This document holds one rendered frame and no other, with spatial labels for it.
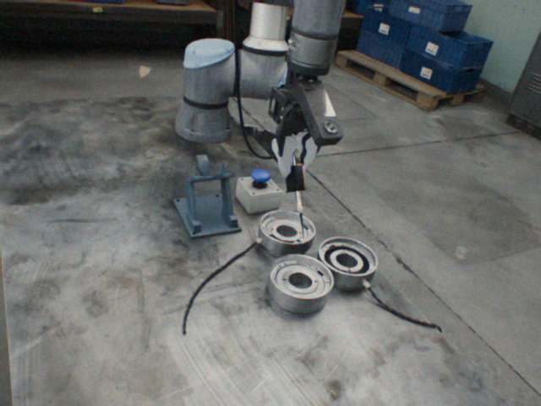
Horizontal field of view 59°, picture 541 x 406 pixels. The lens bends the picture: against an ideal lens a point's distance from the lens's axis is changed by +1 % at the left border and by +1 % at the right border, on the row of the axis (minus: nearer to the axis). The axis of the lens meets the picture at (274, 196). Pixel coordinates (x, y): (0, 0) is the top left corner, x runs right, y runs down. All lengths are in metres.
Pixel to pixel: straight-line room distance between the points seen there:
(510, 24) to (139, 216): 4.56
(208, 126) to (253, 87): 0.15
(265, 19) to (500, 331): 1.58
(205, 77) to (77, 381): 0.74
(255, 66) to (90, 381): 0.79
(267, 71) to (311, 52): 0.43
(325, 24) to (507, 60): 4.44
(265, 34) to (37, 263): 0.70
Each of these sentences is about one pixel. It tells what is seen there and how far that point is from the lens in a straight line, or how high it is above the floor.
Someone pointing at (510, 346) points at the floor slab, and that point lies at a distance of 2.17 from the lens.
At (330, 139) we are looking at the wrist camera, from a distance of 0.75.
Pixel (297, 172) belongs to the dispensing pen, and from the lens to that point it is 0.85.
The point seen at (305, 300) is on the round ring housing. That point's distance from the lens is 0.75.
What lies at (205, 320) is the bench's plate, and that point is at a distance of 0.75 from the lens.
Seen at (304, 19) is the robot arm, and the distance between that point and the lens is 0.77.
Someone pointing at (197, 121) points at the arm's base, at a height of 0.85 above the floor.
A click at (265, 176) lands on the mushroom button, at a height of 0.87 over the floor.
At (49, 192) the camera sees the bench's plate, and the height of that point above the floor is 0.80.
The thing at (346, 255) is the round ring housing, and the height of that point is 0.82.
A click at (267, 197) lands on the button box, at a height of 0.84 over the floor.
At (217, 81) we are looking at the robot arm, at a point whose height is 0.96.
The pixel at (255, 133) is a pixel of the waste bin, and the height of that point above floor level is 0.40.
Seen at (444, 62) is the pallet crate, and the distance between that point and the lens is 4.43.
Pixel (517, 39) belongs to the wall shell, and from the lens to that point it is 5.11.
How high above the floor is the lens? 1.35
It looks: 32 degrees down
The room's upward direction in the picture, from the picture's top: 10 degrees clockwise
